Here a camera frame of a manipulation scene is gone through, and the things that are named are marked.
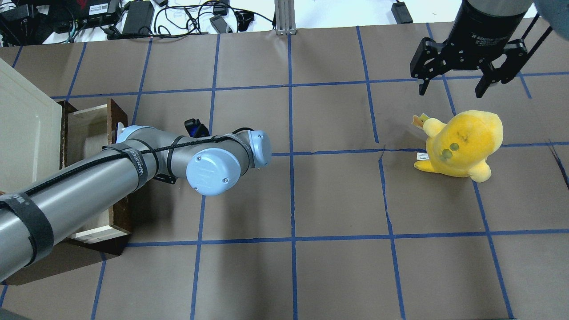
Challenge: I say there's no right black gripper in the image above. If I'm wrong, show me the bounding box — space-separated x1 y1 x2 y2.
410 2 528 98

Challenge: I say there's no white drawer handle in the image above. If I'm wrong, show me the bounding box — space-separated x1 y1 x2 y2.
115 122 125 141

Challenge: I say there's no dark brown wooden drawer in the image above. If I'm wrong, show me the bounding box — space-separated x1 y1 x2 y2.
2 99 133 286

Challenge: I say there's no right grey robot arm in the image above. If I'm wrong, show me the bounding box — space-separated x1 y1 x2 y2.
410 0 569 98

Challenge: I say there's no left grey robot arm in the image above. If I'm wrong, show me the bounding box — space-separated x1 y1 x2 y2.
0 125 272 280

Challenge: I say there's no black power adapter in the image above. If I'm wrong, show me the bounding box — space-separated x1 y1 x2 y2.
391 0 414 24

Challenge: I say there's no yellow plush dinosaur toy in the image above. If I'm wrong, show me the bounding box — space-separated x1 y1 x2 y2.
412 111 504 183

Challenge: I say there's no black power brick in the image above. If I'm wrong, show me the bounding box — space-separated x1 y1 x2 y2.
122 0 154 36

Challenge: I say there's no cream plastic storage cabinet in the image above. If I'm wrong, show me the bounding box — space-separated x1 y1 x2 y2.
0 61 62 194

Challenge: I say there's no aluminium frame post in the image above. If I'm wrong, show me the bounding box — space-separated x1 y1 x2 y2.
274 0 297 35

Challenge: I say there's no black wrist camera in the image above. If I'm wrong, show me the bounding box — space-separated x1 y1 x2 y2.
184 118 211 139

